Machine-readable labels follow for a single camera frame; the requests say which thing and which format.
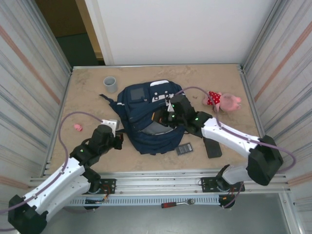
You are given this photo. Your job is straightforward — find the navy blue backpack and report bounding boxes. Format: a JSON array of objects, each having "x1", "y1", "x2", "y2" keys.
[{"x1": 98, "y1": 79, "x2": 190, "y2": 156}]

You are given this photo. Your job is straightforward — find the black calculator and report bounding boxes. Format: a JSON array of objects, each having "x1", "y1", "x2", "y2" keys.
[{"x1": 175, "y1": 142, "x2": 195, "y2": 156}]

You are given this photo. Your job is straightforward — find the black pencil case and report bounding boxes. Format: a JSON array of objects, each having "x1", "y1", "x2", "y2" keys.
[{"x1": 203, "y1": 137, "x2": 222, "y2": 159}]

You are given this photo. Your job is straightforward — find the pink plush doll red dress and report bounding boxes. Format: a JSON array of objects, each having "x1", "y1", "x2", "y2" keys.
[{"x1": 203, "y1": 91, "x2": 242, "y2": 113}]

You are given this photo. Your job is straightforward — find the grey plastic cup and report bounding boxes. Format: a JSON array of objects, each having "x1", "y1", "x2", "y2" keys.
[{"x1": 103, "y1": 76, "x2": 118, "y2": 93}]

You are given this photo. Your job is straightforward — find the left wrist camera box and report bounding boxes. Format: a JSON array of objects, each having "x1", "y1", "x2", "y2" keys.
[{"x1": 101, "y1": 118, "x2": 120, "y2": 134}]

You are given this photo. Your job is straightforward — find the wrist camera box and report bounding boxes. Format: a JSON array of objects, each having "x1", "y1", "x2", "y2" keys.
[
  {"x1": 101, "y1": 118, "x2": 120, "y2": 134},
  {"x1": 165, "y1": 96, "x2": 174, "y2": 113}
]

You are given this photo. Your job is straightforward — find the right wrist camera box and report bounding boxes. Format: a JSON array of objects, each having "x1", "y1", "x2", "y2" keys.
[{"x1": 165, "y1": 96, "x2": 174, "y2": 113}]

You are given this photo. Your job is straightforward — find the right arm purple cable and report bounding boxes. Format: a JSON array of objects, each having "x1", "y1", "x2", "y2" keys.
[{"x1": 174, "y1": 86, "x2": 297, "y2": 209}]

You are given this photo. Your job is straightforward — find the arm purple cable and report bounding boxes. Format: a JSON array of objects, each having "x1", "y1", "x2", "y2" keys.
[
  {"x1": 174, "y1": 86, "x2": 297, "y2": 209},
  {"x1": 0, "y1": 111, "x2": 104, "y2": 232}
]

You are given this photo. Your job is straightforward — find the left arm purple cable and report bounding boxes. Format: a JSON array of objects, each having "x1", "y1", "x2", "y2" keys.
[{"x1": 0, "y1": 111, "x2": 104, "y2": 232}]

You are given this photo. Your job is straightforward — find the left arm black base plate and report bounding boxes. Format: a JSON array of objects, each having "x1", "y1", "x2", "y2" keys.
[{"x1": 73, "y1": 178, "x2": 117, "y2": 195}]

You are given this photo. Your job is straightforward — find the aluminium mounting rail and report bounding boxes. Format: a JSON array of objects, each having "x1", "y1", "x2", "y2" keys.
[{"x1": 25, "y1": 170, "x2": 292, "y2": 195}]

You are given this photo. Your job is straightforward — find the grey slotted cable duct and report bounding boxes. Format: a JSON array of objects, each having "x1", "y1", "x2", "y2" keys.
[{"x1": 56, "y1": 196, "x2": 221, "y2": 207}]

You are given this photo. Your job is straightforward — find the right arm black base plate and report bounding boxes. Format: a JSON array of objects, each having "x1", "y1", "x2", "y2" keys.
[{"x1": 200, "y1": 176, "x2": 245, "y2": 193}]

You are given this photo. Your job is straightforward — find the red handled ratchet wrench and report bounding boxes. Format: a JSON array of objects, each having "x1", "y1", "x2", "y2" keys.
[{"x1": 160, "y1": 198, "x2": 195, "y2": 209}]

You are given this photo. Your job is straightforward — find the beige door frame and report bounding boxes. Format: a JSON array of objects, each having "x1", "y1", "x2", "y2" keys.
[{"x1": 75, "y1": 0, "x2": 104, "y2": 60}]

